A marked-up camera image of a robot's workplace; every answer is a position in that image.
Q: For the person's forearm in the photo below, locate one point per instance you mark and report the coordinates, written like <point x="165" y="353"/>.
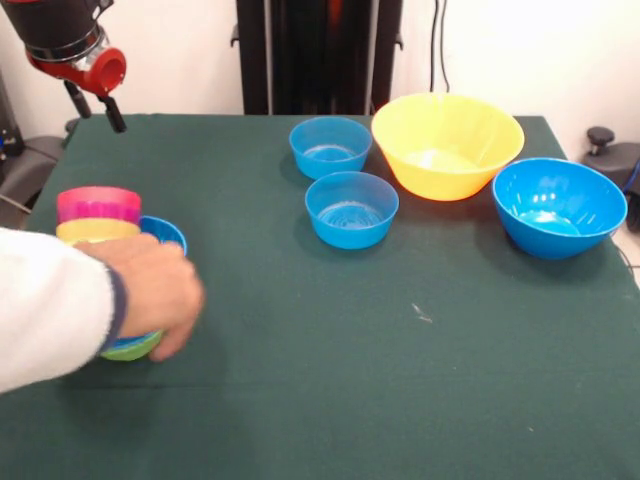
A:
<point x="45" y="305"/>

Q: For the dark green tablecloth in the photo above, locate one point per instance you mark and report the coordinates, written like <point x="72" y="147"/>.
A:
<point x="320" y="390"/>

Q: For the grey pedestal foot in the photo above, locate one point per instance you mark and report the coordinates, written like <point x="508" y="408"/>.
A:
<point x="615" y="160"/>
<point x="30" y="160"/>

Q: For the magenta plastic cup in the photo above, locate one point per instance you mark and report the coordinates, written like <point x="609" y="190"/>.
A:
<point x="100" y="215"/>

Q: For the large yellow plastic bowl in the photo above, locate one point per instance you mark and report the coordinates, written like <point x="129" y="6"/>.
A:
<point x="450" y="150"/>

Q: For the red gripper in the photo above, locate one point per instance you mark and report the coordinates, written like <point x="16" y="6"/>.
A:
<point x="102" y="70"/>

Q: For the red plastic cup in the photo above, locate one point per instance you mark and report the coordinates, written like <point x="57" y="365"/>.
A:
<point x="97" y="197"/>

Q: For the large blue plastic bowl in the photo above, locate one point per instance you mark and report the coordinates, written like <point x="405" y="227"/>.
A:
<point x="167" y="231"/>
<point x="560" y="210"/>

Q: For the green plastic cup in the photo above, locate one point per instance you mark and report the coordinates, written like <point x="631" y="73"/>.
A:
<point x="72" y="241"/>

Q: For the small blue flat-bottomed bowl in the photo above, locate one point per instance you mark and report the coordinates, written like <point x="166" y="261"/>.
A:
<point x="330" y="145"/>
<point x="350" y="215"/>

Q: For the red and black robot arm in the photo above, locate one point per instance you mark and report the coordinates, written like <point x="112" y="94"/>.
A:
<point x="50" y="20"/>

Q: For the small green ribbed bowl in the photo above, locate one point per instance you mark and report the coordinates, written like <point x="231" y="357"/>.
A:
<point x="130" y="354"/>

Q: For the orange plastic cup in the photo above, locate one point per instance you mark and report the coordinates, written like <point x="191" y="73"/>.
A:
<point x="95" y="230"/>

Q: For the person's hand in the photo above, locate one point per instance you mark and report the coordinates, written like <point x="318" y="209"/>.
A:
<point x="155" y="290"/>

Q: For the black device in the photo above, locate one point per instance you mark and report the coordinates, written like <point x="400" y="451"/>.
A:
<point x="9" y="120"/>

